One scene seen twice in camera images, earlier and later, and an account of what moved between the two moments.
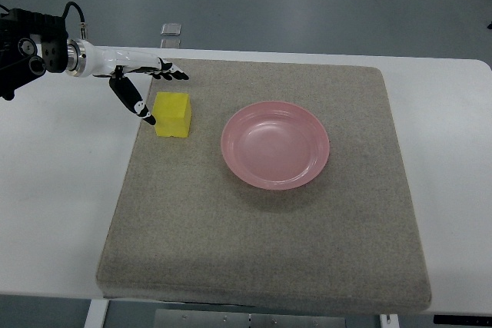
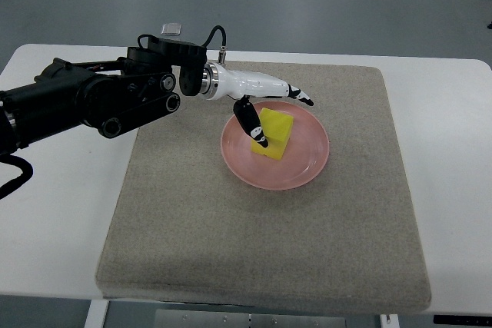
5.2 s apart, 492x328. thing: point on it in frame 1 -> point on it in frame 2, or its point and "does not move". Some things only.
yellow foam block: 172,112 -> 277,128
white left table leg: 97,313 does not move
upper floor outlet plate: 171,29 does not move
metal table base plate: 199,319 does not move
